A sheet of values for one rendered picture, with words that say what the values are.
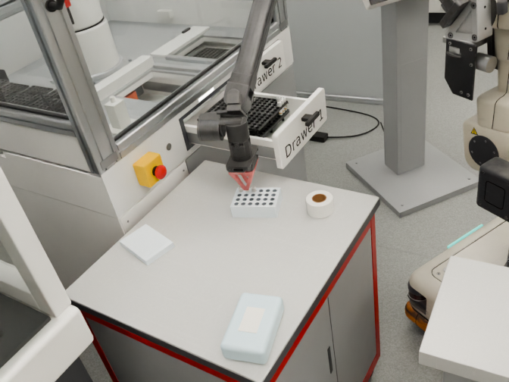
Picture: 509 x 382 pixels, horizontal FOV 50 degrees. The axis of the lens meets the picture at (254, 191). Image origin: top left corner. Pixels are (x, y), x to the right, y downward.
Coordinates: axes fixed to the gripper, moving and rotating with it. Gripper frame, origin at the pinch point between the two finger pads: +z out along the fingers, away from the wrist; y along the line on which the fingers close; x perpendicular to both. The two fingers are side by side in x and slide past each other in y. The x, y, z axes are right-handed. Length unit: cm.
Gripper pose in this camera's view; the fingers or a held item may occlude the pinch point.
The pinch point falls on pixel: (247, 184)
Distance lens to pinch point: 147.3
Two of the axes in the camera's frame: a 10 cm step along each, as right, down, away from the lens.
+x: 9.7, 0.1, -2.5
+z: 1.4, 8.0, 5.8
